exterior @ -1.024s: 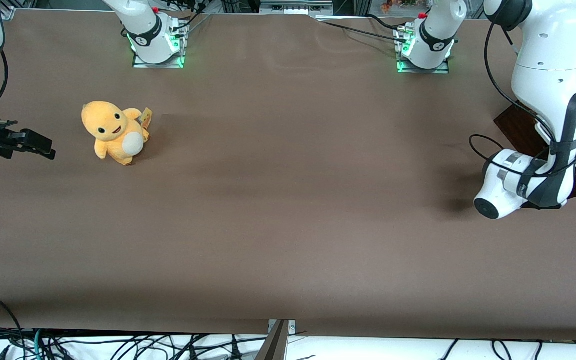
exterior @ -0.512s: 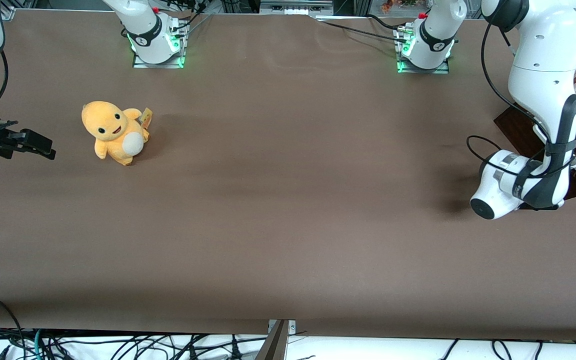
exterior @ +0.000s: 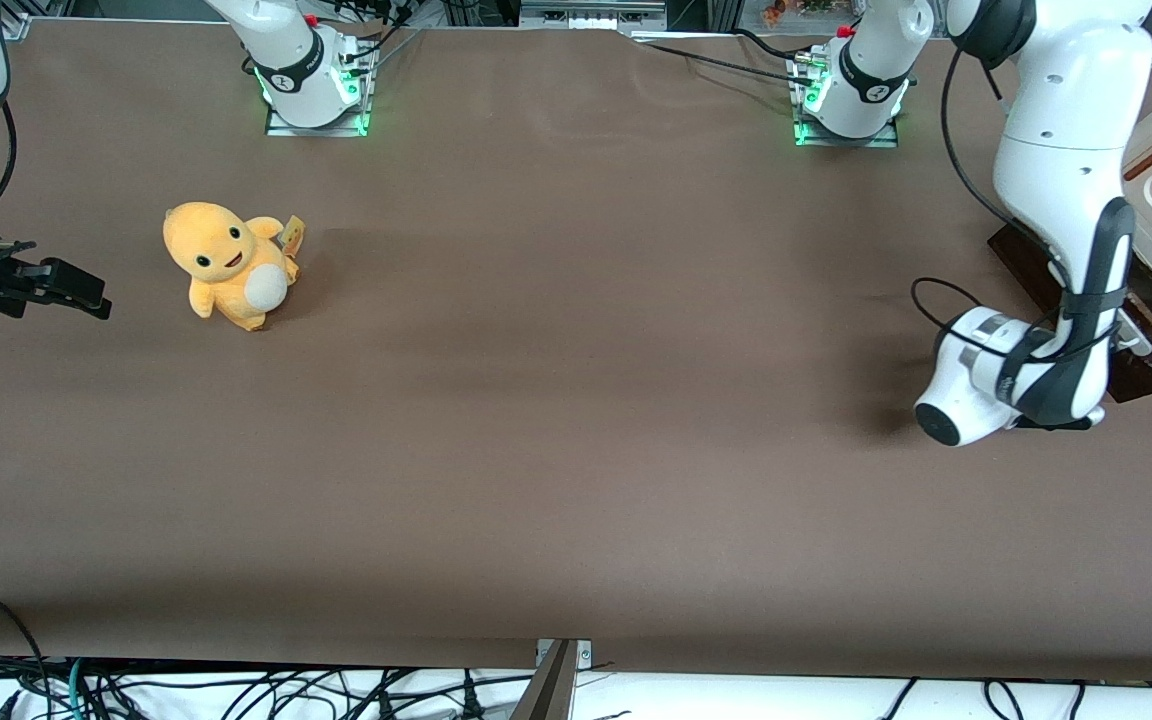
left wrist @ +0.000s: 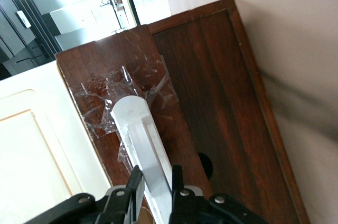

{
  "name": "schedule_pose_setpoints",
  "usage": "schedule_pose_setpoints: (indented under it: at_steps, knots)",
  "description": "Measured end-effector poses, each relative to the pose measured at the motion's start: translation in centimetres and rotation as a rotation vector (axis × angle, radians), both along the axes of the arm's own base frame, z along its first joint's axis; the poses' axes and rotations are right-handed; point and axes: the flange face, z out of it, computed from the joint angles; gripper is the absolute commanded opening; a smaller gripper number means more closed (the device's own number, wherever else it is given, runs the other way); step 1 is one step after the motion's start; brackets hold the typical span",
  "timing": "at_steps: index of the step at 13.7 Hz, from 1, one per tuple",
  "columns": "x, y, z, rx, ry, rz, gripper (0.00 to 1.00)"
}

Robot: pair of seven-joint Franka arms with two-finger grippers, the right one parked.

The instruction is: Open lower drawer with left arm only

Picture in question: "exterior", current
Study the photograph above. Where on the grey equipment box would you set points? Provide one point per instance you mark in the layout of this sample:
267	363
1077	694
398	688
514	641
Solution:
591	14

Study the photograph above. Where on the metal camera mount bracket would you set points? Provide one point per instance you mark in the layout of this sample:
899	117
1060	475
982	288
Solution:
556	690

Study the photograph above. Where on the orange plush toy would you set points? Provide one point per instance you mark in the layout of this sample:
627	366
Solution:
226	260

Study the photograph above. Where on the white sheet under table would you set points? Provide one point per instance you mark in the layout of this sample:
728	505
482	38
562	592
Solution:
736	700

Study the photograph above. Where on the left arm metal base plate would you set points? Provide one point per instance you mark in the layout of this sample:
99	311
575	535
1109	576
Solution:
846	142

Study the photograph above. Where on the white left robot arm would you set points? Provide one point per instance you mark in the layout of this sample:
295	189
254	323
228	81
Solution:
1066	170

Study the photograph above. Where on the orange background items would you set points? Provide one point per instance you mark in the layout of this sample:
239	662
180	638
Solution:
796	10

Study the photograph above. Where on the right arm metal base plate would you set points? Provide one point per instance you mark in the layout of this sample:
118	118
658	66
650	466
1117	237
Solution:
316	131

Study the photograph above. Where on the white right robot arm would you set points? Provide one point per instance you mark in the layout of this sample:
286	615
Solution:
291	60

